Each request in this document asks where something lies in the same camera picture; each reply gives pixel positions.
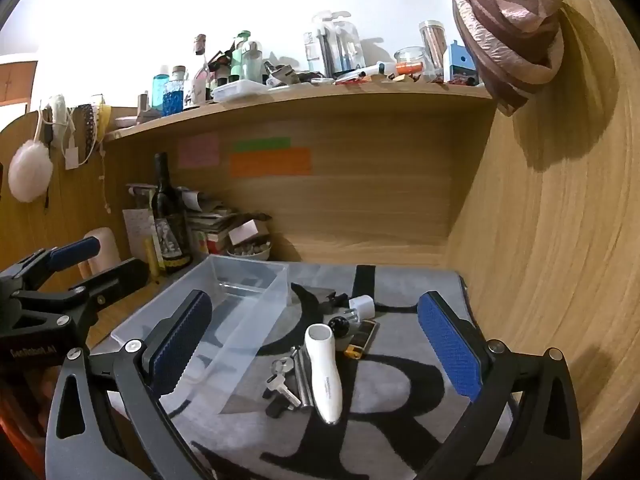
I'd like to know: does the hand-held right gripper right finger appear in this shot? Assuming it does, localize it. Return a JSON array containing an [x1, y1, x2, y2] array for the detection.
[[417, 290, 583, 480]]

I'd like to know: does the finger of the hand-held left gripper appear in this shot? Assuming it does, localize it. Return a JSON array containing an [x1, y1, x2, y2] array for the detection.
[[0, 237, 102, 293], [60, 257, 151, 322]]

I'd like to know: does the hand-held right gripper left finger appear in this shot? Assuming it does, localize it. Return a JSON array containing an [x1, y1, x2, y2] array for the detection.
[[45, 289, 216, 480]]

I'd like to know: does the clear plastic storage bin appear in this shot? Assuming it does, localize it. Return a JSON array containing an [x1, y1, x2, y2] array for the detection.
[[110, 254, 292, 416]]

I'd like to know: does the silver metal cylinder tool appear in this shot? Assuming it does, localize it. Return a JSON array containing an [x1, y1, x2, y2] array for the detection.
[[292, 350, 316, 409]]

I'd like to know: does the white electric trimmer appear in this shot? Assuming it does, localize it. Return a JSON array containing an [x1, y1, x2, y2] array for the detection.
[[304, 323, 344, 427]]

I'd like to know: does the white paper card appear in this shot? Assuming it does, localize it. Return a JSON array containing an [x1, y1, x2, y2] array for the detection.
[[122, 185, 156, 263]]

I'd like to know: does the dark wine bottle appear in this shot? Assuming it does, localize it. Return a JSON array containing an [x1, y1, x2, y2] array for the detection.
[[151, 152, 192, 275]]

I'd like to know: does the grey mat with black print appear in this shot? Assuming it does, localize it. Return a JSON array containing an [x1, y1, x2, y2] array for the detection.
[[45, 260, 516, 480]]

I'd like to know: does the black and yellow lighter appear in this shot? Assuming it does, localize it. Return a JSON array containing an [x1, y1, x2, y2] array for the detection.
[[344, 321, 380, 359]]

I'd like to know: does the white fluffy puff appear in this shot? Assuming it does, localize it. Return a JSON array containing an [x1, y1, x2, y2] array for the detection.
[[7, 141, 53, 203]]

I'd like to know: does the white charger plug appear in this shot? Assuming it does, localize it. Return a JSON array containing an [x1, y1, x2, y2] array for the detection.
[[347, 296, 377, 322]]

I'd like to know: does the bunch of silver keys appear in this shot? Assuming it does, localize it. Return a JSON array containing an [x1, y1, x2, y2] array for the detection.
[[264, 357, 303, 418]]

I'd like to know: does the stack of books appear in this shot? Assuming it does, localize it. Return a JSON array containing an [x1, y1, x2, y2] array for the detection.
[[184, 187, 273, 256]]

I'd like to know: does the bowl of small stones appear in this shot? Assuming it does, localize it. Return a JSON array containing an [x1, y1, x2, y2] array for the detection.
[[226, 242, 273, 261]]

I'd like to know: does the small black clip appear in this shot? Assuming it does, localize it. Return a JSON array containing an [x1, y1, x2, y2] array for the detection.
[[320, 291, 351, 312]]

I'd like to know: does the small white box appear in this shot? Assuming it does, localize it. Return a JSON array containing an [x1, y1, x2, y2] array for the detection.
[[227, 220, 258, 244]]

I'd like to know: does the pink sticky note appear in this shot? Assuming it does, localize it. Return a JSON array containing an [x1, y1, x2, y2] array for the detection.
[[178, 134, 221, 169]]

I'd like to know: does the blue liquid bottle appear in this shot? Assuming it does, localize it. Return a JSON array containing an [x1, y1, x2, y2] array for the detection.
[[162, 66, 188, 117]]

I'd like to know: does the teal liquid bottle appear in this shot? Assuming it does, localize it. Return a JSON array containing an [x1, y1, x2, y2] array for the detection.
[[152, 66, 170, 111]]

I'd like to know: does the green sticky note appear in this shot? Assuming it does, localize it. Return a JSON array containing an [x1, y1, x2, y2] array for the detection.
[[234, 137, 292, 152]]

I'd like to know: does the white plastic box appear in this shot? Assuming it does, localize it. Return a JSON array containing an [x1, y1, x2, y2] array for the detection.
[[211, 80, 266, 101]]

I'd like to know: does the green cap bottle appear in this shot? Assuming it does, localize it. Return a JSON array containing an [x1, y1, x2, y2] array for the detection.
[[231, 31, 251, 83]]

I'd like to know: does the wooden shelf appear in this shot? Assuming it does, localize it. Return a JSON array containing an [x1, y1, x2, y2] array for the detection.
[[102, 82, 496, 143]]

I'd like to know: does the white and orange tube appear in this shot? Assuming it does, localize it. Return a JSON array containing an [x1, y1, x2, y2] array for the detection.
[[377, 61, 425, 77]]

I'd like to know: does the blue house-shaped box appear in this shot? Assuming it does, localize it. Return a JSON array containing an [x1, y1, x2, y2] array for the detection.
[[445, 40, 481, 84]]

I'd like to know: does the short glass jar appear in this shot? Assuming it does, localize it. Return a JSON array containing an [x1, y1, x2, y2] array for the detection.
[[395, 47, 431, 78]]

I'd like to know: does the tall jar of brown sticks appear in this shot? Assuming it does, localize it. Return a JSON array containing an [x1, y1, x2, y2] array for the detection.
[[419, 21, 447, 78]]

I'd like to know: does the pink hanging cloth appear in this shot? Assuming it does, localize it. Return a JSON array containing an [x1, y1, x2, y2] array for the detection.
[[451, 0, 578, 117]]

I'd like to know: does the clear blister pack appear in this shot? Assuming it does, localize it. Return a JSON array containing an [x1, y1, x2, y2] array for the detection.
[[303, 10, 366, 78]]

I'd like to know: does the thin white hanging cord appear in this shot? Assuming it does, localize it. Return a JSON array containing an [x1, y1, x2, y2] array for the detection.
[[99, 145, 112, 214]]

